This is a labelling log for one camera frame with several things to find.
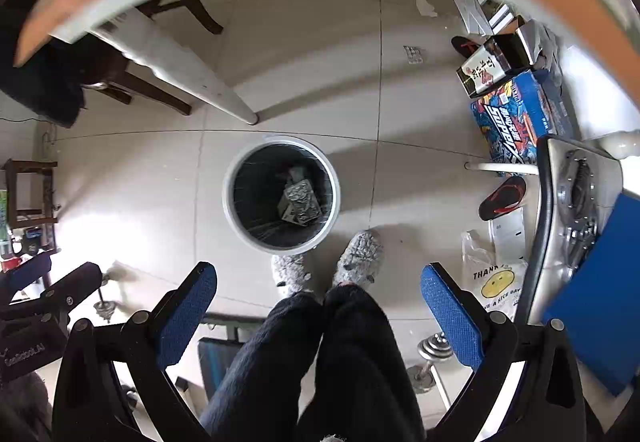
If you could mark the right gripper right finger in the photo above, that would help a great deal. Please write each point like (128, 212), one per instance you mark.
(445, 299)

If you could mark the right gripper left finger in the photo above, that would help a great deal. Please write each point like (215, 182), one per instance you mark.
(178, 317)

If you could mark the silver foil wrapper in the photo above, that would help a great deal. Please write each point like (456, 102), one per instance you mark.
(298, 204)

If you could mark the white round trash bin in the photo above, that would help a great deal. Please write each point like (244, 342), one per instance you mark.
(254, 186)

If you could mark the silver dumbbell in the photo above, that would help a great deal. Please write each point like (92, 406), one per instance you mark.
(425, 376)

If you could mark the blue weight bench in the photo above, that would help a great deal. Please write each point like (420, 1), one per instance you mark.
(217, 354)

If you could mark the smiley plastic bag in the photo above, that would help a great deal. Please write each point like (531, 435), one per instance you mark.
(497, 285)

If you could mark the grey left slipper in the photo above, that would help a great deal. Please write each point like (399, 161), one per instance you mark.
(291, 275)

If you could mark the grey slipper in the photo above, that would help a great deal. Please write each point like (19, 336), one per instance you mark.
(291, 275)
(361, 261)

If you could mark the grey right slipper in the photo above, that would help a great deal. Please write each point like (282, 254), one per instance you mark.
(361, 261)

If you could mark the small wooden stool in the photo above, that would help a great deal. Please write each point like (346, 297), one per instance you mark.
(29, 193)

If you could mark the red black flip flop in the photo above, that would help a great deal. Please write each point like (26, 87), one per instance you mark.
(506, 198)

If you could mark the blue comic carton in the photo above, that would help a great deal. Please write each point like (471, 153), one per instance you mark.
(515, 115)

